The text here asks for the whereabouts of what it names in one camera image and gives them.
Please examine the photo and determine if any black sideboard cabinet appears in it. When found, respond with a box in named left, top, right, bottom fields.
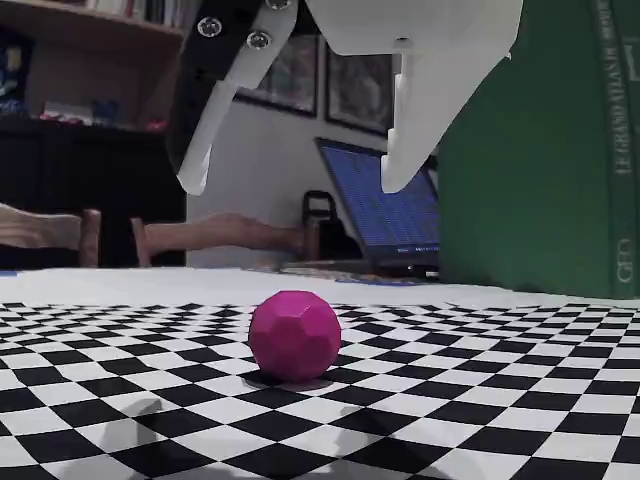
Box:
left=0, top=118, right=187, bottom=269

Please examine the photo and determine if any black laptop blue screen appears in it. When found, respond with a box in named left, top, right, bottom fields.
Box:
left=314, top=137, right=444, bottom=279

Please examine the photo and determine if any pink faceted ball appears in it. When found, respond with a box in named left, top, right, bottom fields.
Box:
left=248, top=289, right=344, bottom=385

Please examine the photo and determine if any row of shelf books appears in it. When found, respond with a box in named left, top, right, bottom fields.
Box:
left=84, top=0, right=189, bottom=29

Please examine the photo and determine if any flat red white box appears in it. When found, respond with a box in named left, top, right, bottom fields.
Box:
left=39, top=102, right=94, bottom=122

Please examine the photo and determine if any white checkerboard paper mat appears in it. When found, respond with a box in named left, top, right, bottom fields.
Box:
left=0, top=267, right=640, bottom=480

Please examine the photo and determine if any framed wall picture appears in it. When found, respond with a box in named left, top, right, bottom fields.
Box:
left=233, top=33, right=320, bottom=119
left=324, top=42, right=395, bottom=136

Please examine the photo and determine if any wooden bookshelf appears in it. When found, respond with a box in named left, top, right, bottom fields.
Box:
left=0, top=0, right=187, bottom=124

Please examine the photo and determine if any large green book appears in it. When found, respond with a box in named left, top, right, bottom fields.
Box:
left=437, top=0, right=640, bottom=302

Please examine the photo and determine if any black looped handle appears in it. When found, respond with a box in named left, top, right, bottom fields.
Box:
left=301, top=189, right=346, bottom=262

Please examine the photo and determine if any brown wooden chair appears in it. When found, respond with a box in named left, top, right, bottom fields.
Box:
left=0, top=202, right=103, bottom=269

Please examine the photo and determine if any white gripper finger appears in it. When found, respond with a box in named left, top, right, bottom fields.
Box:
left=176, top=0, right=301, bottom=197
left=304, top=0, right=524, bottom=194

